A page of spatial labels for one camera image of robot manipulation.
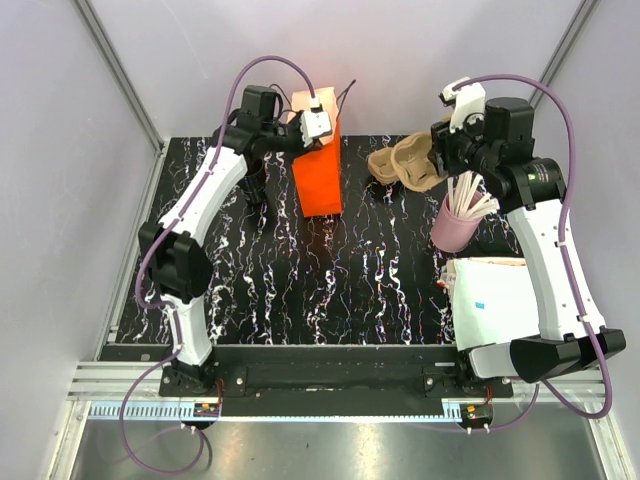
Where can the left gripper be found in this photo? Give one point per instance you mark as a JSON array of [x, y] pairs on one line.
[[315, 144]]

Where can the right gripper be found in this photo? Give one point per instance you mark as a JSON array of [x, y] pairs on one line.
[[443, 142]]

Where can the brown pulp cup carrier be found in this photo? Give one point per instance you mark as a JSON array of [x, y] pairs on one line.
[[411, 162]]

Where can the orange paper bag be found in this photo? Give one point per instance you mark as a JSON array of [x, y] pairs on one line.
[[317, 175]]

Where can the stack of black cups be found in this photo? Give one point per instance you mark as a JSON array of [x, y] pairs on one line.
[[253, 184]]

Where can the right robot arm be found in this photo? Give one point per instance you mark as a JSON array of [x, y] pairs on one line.
[[494, 139]]

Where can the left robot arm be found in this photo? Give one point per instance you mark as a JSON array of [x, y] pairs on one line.
[[173, 252]]

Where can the stack of pulp carriers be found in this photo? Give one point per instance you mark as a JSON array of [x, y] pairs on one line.
[[380, 166]]

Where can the pink straw holder cup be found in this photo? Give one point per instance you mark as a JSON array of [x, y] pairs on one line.
[[451, 234]]

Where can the white folded cloth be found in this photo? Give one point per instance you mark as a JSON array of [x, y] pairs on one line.
[[492, 301]]

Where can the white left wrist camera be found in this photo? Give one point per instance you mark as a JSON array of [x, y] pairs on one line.
[[315, 123]]

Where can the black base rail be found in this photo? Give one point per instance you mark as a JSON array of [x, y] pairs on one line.
[[313, 383]]

